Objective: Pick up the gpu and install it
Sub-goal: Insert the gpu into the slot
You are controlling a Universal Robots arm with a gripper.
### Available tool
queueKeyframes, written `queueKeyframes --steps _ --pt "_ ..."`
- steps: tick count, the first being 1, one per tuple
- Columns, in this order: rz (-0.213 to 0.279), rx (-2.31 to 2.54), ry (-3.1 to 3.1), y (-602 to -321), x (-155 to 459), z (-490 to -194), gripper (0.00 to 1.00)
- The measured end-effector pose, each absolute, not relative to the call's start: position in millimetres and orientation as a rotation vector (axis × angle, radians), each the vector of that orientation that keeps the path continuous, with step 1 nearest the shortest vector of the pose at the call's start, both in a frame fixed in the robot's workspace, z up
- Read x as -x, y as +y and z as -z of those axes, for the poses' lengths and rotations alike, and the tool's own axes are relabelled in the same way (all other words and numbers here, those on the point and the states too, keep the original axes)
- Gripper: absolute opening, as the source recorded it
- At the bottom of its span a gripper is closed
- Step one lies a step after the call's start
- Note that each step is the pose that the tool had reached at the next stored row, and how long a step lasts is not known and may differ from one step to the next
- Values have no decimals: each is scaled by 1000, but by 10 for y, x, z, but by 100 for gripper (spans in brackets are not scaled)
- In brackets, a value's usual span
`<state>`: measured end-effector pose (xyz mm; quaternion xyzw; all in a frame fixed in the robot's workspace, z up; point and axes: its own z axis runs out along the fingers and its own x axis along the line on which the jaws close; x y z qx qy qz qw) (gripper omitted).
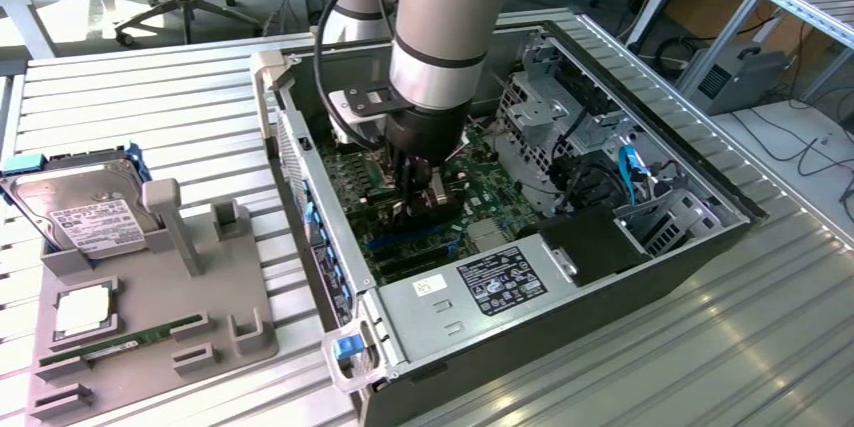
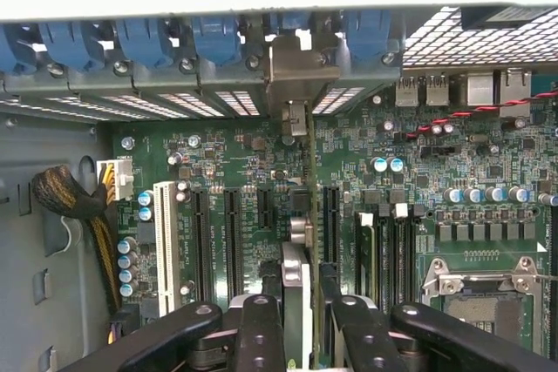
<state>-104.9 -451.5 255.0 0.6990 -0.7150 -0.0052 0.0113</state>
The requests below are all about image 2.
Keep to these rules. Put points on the CPU socket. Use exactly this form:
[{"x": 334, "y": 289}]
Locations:
[{"x": 479, "y": 315}]

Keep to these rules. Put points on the open black PC case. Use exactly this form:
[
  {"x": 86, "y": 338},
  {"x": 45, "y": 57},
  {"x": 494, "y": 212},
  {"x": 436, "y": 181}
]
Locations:
[{"x": 100, "y": 82}]

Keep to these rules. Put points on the long black expansion slot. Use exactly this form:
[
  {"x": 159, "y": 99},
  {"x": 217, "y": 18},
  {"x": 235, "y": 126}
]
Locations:
[
  {"x": 202, "y": 245},
  {"x": 233, "y": 245}
]

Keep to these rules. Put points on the short black expansion slot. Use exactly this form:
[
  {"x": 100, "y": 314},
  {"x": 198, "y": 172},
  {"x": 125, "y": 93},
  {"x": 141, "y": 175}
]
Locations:
[{"x": 267, "y": 208}]

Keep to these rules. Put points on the blue slot latch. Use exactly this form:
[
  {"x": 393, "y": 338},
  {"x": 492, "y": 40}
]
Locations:
[
  {"x": 366, "y": 34},
  {"x": 70, "y": 45},
  {"x": 215, "y": 41},
  {"x": 13, "y": 49},
  {"x": 287, "y": 21},
  {"x": 144, "y": 41}
]

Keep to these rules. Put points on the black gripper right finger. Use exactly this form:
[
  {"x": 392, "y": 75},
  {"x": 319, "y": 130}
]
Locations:
[{"x": 368, "y": 341}]

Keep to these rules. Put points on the green motherboard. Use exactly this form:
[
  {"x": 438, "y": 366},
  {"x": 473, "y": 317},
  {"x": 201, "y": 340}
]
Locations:
[{"x": 357, "y": 150}]

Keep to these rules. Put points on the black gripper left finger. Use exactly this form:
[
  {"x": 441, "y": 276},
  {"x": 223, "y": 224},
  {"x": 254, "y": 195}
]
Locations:
[{"x": 261, "y": 341}]

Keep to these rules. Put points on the white expansion slot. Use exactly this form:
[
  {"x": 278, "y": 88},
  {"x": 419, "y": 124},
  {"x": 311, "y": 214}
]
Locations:
[{"x": 168, "y": 250}]

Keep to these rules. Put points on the white power connector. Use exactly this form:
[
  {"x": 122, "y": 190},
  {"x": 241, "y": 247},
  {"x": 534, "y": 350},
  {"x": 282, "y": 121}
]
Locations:
[{"x": 120, "y": 176}]

